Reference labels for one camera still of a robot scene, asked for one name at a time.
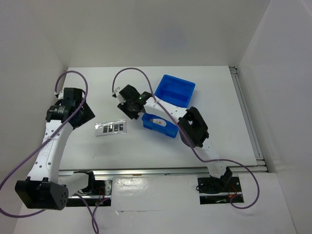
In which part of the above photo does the white oval makeup sponge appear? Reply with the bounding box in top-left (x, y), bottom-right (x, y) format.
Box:
top-left (149, 118), bottom-right (167, 127)

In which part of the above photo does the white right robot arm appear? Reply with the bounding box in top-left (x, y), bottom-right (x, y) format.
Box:
top-left (113, 85), bottom-right (232, 191)

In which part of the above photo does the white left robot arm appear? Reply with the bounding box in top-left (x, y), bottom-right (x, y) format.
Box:
top-left (15, 88), bottom-right (96, 210)

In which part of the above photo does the hair pin card in plastic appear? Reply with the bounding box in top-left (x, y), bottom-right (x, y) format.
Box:
top-left (95, 119), bottom-right (127, 137)

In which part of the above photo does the blue divided plastic bin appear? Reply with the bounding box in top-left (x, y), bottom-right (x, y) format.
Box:
top-left (141, 75), bottom-right (195, 138)

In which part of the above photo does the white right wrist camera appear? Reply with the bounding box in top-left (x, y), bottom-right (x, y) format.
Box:
top-left (112, 87), bottom-right (124, 103)

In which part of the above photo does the front aluminium rail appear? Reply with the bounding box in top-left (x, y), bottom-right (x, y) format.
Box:
top-left (58, 166), bottom-right (213, 178)

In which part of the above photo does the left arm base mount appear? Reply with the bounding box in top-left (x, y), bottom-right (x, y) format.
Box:
top-left (66, 177), bottom-right (113, 207)

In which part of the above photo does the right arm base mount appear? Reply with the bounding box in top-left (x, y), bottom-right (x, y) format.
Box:
top-left (196, 176), bottom-right (244, 205)

